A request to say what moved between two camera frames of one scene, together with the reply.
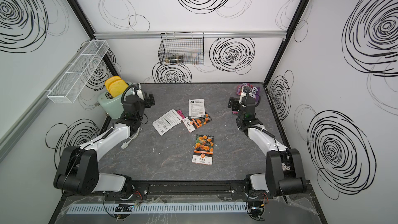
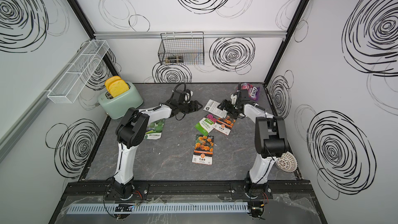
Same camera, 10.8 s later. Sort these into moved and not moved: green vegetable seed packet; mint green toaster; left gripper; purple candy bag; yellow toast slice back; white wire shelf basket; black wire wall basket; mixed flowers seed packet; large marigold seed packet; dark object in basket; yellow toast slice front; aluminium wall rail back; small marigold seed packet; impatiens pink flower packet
Moved: green vegetable seed packet; impatiens pink flower packet; left gripper; small marigold seed packet; mixed flowers seed packet
Not moved: purple candy bag; dark object in basket; black wire wall basket; yellow toast slice back; large marigold seed packet; yellow toast slice front; aluminium wall rail back; mint green toaster; white wire shelf basket
